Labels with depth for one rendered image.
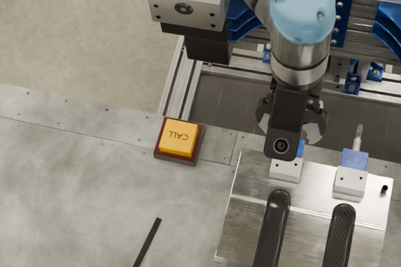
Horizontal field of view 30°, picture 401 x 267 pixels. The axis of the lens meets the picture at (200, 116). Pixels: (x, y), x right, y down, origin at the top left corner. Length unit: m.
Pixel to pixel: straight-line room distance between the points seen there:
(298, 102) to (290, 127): 0.03
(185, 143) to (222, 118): 0.72
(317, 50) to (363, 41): 0.66
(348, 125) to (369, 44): 0.54
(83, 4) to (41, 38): 0.19
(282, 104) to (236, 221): 0.30
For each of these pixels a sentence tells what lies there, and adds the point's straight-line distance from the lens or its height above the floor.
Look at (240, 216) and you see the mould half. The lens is 1.26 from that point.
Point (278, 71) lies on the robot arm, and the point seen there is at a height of 1.23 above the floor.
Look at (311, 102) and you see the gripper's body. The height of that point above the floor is 1.15.
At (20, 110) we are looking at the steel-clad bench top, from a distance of 1.50.
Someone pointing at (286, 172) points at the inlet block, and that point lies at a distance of 1.25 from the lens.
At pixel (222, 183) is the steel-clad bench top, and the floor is 0.80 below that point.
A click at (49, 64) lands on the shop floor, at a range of 2.50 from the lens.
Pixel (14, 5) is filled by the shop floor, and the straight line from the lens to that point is 2.66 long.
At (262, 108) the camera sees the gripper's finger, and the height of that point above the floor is 1.11.
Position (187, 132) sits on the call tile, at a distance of 1.37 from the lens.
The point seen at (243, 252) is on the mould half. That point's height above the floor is 0.88.
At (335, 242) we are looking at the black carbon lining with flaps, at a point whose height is 0.88.
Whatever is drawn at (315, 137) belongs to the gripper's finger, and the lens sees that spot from 1.14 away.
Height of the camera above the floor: 2.08
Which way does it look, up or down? 64 degrees down
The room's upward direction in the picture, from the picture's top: 9 degrees counter-clockwise
